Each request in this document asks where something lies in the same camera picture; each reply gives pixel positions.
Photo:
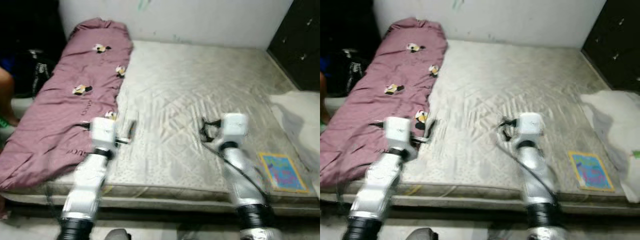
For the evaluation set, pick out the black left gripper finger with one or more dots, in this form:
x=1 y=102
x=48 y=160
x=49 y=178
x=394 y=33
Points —
x=131 y=131
x=430 y=131

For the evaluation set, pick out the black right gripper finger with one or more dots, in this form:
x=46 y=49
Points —
x=503 y=126
x=204 y=126

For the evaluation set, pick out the blue children's book yellow border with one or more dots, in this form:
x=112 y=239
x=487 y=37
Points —
x=592 y=172
x=282 y=172

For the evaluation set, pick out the white pillow with tree print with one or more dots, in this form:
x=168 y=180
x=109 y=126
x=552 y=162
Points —
x=620 y=120
x=300 y=115

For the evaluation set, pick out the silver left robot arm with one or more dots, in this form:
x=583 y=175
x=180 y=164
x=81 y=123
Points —
x=85 y=190
x=380 y=190

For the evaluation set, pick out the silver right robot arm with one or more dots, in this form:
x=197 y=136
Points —
x=537 y=180
x=242 y=180

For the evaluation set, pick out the white quilted mattress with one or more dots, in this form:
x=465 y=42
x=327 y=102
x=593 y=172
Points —
x=500 y=90
x=190 y=90

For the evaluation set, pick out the purple blanket with penguin print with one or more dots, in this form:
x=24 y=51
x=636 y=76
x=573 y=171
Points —
x=380 y=100
x=70 y=100

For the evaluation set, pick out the black bag with white print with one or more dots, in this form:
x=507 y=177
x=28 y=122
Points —
x=352 y=75
x=40 y=75

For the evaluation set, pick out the grey robot left leg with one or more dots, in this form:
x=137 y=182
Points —
x=117 y=235
x=420 y=235

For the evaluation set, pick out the dark tufted headboard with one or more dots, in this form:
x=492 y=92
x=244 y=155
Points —
x=300 y=40
x=615 y=40

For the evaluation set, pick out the person's bare leg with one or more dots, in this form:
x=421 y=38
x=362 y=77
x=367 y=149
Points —
x=6 y=95

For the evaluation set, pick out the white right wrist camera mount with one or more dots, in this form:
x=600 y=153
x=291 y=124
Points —
x=531 y=124
x=235 y=125

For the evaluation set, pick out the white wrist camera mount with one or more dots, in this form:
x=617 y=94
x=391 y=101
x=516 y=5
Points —
x=103 y=131
x=531 y=124
x=400 y=131
x=235 y=125

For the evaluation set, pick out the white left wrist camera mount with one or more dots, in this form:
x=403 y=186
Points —
x=103 y=131
x=400 y=131

